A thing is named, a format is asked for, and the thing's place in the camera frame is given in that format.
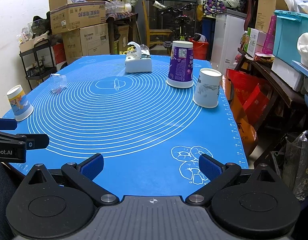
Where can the tall brown cardboard box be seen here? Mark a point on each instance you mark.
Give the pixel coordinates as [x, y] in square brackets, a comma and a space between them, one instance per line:
[265, 10]

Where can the clear plastic cup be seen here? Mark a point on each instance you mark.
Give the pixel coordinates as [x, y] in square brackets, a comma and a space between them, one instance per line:
[59, 83]

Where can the lower cardboard box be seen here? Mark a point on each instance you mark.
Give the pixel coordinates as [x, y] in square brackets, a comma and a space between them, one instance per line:
[87, 41]

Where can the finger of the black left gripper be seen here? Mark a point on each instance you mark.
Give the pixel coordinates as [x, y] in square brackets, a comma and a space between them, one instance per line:
[37, 141]

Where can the upper open cardboard box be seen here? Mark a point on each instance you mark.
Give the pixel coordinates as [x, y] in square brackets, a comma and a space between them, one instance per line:
[66, 16]

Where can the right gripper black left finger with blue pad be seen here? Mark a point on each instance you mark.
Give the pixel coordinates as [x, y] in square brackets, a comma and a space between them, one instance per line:
[80, 176]

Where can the white tissue box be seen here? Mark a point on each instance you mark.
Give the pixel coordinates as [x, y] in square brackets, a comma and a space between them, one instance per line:
[138, 58]

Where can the yellow blue cartoon paper cup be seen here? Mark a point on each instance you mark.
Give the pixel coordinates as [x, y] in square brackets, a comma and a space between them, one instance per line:
[20, 105]

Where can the white grey paper cup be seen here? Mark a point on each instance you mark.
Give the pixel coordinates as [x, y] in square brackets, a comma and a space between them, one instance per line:
[207, 89]

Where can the tall purple paper cup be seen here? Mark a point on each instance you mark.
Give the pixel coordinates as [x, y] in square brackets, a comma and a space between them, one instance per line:
[181, 65]

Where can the floral fabric bundle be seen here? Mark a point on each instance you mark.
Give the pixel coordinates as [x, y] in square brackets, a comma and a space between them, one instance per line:
[215, 7]

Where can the light blue storage bin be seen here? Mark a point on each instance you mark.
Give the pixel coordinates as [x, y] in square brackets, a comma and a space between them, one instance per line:
[289, 27]

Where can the red plastic bucket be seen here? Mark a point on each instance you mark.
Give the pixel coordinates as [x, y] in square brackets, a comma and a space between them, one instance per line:
[200, 49]

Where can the green white product box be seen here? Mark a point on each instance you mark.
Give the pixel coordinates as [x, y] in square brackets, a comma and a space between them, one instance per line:
[256, 41]

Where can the dark wooden side table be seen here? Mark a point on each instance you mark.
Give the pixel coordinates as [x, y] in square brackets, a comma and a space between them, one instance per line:
[292, 101]

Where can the blue silicone baking mat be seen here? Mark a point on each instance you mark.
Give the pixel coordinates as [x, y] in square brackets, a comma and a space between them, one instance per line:
[149, 133]

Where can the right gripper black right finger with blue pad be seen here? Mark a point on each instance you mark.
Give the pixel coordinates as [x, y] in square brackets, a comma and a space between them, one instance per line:
[220, 176]

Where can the black exercise bike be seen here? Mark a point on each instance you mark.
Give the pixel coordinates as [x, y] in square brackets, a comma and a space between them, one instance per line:
[182, 19]

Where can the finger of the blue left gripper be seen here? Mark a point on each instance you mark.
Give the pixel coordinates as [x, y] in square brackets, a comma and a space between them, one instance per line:
[8, 124]

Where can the wooden chair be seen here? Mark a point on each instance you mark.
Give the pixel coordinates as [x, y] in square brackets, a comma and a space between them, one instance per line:
[153, 35]

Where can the black metal shelf rack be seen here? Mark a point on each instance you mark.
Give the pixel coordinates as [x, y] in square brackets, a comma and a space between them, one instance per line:
[38, 71]

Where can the red gift bag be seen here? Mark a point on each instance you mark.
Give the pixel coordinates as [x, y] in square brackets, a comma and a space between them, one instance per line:
[248, 98]

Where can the white cabinet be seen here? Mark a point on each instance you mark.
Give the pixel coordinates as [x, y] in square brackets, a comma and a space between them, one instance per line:
[229, 29]

